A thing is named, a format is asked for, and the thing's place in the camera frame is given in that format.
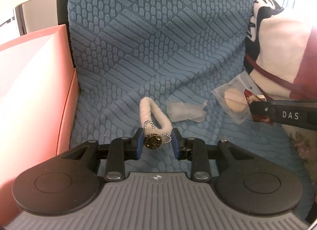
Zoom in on white fuzzy keychain loop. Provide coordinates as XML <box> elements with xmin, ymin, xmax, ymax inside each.
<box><xmin>139</xmin><ymin>97</ymin><xmax>173</xmax><ymax>150</ymax></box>

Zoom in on floral cushion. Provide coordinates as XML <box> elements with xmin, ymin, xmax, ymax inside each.
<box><xmin>282</xmin><ymin>124</ymin><xmax>317</xmax><ymax>183</ymax></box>

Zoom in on clear plastic wrapper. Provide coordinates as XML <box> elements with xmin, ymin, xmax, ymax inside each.
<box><xmin>167</xmin><ymin>101</ymin><xmax>207</xmax><ymax>123</ymax></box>

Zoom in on brown candy wrapper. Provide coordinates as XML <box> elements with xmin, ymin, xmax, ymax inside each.
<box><xmin>243</xmin><ymin>89</ymin><xmax>272</xmax><ymax>125</ymax></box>

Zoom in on clear packet with round pad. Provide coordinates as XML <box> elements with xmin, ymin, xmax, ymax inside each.
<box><xmin>212</xmin><ymin>71</ymin><xmax>262</xmax><ymax>124</ymax></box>

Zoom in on cream red black blanket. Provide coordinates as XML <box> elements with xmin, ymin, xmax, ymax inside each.
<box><xmin>244</xmin><ymin>0</ymin><xmax>316</xmax><ymax>100</ymax></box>

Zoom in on pink storage box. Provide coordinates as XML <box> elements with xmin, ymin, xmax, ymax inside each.
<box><xmin>0</xmin><ymin>24</ymin><xmax>80</xmax><ymax>196</ymax></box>

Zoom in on blue textured sofa cover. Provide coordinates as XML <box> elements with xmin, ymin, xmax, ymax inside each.
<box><xmin>68</xmin><ymin>0</ymin><xmax>314</xmax><ymax>218</ymax></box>

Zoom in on white chair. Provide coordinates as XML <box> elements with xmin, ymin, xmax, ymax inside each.
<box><xmin>14</xmin><ymin>0</ymin><xmax>68</xmax><ymax>35</ymax></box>

